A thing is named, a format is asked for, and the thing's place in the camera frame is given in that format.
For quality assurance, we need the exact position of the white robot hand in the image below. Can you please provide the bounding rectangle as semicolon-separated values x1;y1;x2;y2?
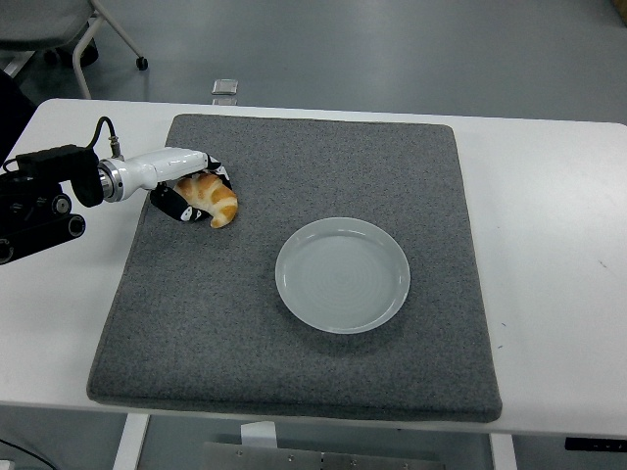
117;146;235;224

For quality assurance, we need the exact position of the golden croissant bread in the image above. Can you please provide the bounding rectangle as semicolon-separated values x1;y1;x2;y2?
173;173;240;229

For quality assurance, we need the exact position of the light grey round plate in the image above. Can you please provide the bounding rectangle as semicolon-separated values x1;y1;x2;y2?
273;216;411;336

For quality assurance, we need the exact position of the grey metal plate with screws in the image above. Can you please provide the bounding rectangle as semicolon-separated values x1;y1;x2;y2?
202;441;442;470

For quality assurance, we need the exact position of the person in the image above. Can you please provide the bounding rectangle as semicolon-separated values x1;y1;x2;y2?
0;68;36;167

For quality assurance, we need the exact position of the grey felt mat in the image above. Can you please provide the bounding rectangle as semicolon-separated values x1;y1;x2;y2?
85;114;505;425

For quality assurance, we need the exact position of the grey office chair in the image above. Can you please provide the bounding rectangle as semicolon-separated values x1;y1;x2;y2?
0;0;150;101

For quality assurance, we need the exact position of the white table leg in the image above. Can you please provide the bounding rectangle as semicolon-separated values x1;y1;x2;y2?
112;413;152;470
489;433;518;470

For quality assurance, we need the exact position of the black table control panel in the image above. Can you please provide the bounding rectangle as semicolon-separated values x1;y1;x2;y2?
563;436;627;452

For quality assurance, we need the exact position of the black floor cable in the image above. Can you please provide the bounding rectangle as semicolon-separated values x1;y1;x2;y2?
0;438;55;470

